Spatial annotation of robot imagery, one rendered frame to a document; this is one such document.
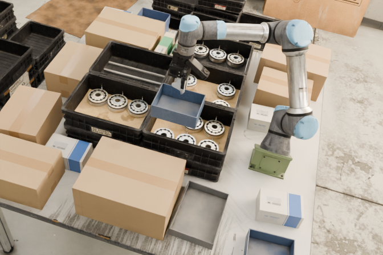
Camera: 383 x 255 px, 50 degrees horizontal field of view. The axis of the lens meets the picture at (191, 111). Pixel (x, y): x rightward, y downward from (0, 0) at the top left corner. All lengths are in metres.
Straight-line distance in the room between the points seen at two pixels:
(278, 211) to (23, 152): 1.16
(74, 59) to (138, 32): 0.42
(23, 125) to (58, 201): 0.39
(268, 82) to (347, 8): 2.46
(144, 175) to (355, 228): 1.70
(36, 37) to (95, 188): 1.91
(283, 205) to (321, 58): 1.06
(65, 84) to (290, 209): 1.32
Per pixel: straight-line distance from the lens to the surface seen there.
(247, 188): 2.05
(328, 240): 2.91
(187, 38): 1.64
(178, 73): 1.74
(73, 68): 2.33
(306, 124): 1.90
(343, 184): 3.22
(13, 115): 2.12
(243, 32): 1.87
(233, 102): 2.25
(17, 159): 1.94
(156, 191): 1.73
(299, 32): 1.83
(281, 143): 2.03
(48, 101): 2.16
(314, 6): 4.69
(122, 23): 2.61
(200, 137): 2.03
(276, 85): 2.39
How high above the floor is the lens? 2.34
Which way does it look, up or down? 45 degrees down
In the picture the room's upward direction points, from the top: 9 degrees clockwise
